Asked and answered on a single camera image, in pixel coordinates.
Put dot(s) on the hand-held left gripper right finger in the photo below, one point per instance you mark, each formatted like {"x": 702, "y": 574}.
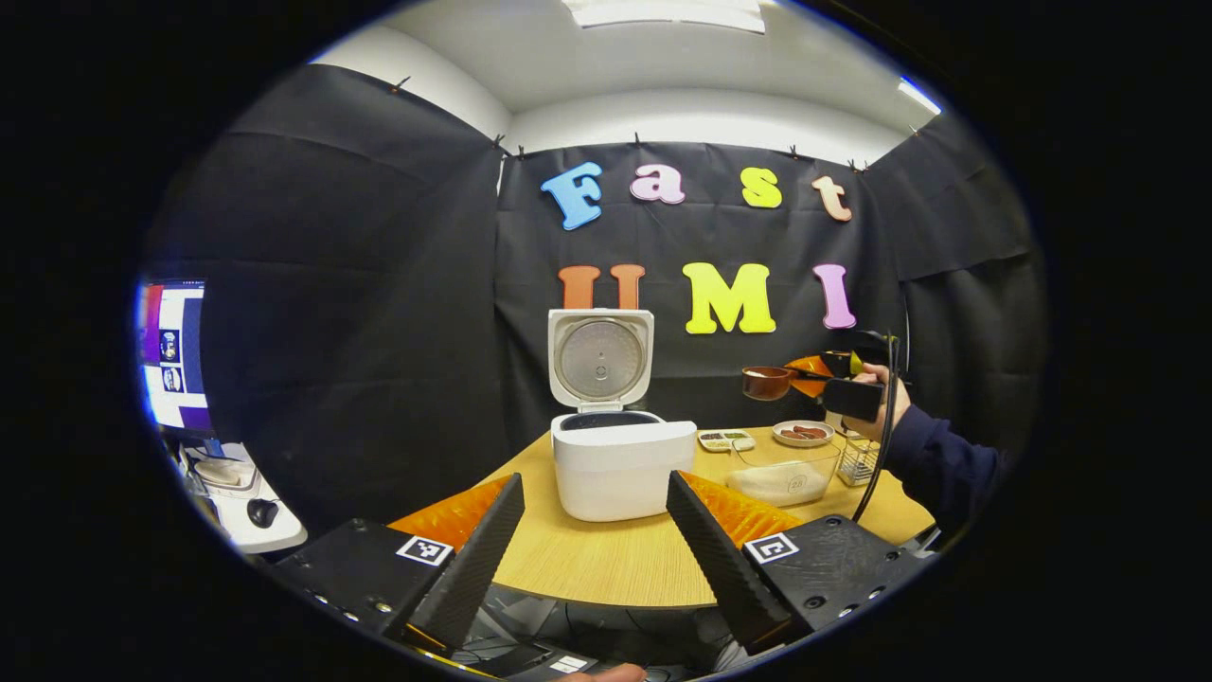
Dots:
{"x": 720, "y": 559}

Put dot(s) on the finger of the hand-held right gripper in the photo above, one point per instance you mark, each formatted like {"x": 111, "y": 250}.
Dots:
{"x": 807, "y": 365}
{"x": 843, "y": 364}

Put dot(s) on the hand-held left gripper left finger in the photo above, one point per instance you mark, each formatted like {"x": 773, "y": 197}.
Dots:
{"x": 473, "y": 559}

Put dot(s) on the brown wooden spoon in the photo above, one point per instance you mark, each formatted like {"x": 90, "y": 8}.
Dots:
{"x": 765, "y": 384}

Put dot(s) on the white rice cooker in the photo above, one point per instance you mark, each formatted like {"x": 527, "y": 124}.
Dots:
{"x": 620, "y": 469}

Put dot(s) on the clear plastic container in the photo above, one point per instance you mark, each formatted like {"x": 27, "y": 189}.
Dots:
{"x": 824, "y": 455}

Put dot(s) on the white round plate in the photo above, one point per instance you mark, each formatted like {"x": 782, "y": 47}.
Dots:
{"x": 781, "y": 439}

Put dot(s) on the white divided seasoning tray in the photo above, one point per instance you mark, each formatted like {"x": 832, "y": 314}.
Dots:
{"x": 726, "y": 440}

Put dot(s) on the black computer mouse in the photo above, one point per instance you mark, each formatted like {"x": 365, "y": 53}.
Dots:
{"x": 262, "y": 512}

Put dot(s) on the white side desk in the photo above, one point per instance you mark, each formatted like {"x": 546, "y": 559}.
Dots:
{"x": 241, "y": 535}

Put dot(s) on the pale flat object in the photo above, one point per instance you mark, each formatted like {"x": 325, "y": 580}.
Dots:
{"x": 222, "y": 471}

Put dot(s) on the computer monitor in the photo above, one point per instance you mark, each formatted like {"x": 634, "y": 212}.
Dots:
{"x": 175, "y": 355}

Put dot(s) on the large ceiling light panel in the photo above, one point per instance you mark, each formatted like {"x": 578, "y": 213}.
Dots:
{"x": 668, "y": 13}

